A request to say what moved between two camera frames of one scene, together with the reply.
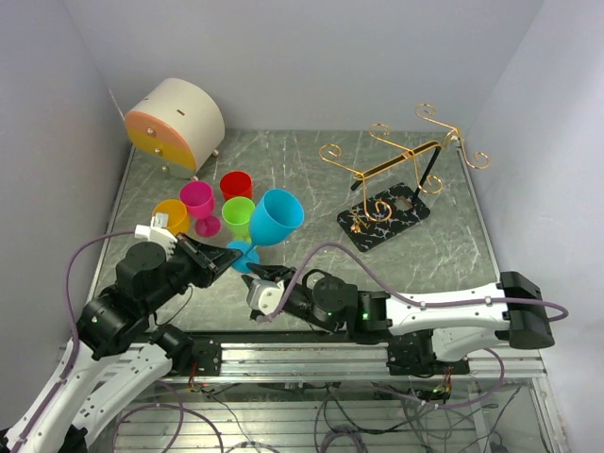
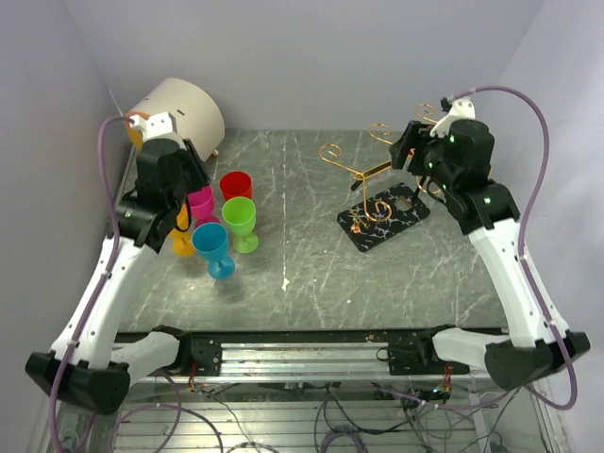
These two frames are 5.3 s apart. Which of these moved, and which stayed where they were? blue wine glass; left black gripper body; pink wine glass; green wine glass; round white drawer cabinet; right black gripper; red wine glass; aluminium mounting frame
Moved: blue wine glass; right black gripper; left black gripper body
Stayed: aluminium mounting frame; pink wine glass; red wine glass; round white drawer cabinet; green wine glass
